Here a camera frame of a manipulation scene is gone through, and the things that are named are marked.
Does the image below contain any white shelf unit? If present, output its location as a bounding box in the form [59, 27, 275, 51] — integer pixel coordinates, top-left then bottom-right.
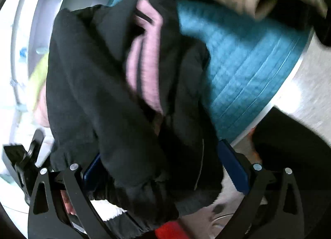
[10, 0, 68, 110]

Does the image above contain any red item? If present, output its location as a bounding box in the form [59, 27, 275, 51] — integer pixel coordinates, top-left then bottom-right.
[155, 221, 188, 239]

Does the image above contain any black jacket with pink lining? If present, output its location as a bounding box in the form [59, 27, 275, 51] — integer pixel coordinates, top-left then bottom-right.
[45, 0, 225, 239]

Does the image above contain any white fluffy cloth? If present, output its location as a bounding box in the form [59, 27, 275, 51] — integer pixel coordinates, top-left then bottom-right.
[102, 199, 130, 222]

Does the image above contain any pink padded quilt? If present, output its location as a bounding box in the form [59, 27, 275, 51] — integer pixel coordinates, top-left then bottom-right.
[35, 90, 53, 128]

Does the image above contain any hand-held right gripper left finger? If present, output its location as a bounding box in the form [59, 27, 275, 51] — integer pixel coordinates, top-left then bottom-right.
[27, 152, 115, 239]

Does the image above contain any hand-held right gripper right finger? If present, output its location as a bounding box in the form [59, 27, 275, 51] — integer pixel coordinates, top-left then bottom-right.
[217, 139, 306, 239]

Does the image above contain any green cloth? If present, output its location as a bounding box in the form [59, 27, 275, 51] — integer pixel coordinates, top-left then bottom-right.
[27, 54, 51, 111]

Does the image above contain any teal quilted bed sheet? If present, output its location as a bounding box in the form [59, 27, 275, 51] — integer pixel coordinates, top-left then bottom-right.
[109, 0, 312, 142]

